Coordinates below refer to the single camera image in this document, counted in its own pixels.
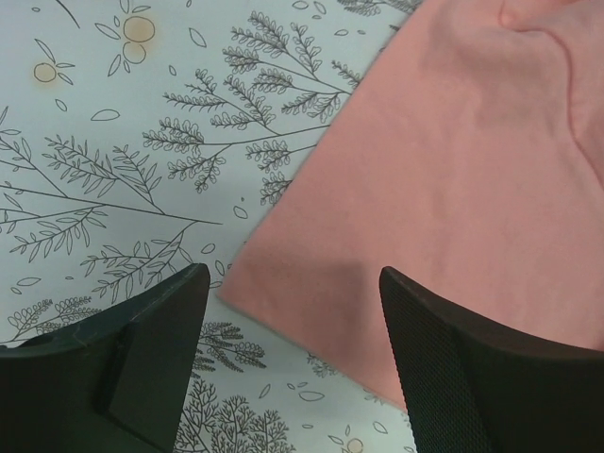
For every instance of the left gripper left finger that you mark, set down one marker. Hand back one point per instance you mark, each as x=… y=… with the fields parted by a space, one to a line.
x=113 y=382

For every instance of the salmon pink t-shirt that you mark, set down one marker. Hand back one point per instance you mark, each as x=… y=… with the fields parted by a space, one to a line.
x=470 y=159

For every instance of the floral patterned table mat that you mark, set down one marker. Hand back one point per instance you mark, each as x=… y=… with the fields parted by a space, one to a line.
x=140 y=136

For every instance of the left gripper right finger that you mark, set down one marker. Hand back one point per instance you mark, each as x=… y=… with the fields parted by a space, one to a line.
x=471 y=384

